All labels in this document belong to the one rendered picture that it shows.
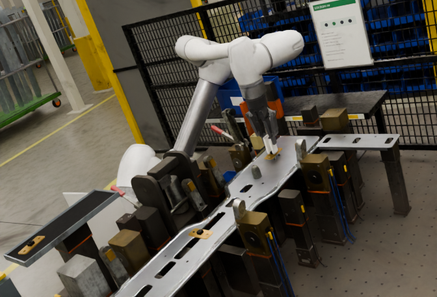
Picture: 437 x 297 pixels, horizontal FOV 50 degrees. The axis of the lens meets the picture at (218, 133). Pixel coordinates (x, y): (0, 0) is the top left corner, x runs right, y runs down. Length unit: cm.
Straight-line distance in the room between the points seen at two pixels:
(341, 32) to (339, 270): 98
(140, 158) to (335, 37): 101
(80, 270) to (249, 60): 85
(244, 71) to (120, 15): 281
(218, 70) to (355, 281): 110
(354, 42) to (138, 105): 292
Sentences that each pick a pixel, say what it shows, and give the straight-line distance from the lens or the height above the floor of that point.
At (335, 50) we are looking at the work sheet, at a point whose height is 123.
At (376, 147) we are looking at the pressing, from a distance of 172.
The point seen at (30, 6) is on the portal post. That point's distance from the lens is 844.
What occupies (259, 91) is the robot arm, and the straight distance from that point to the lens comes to 167.
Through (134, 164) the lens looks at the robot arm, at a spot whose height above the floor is 103.
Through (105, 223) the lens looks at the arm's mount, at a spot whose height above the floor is 86.
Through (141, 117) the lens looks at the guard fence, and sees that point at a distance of 468.
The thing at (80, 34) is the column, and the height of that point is 114.
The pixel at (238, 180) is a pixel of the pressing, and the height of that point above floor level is 100.
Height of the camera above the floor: 178
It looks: 20 degrees down
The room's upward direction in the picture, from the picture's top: 20 degrees counter-clockwise
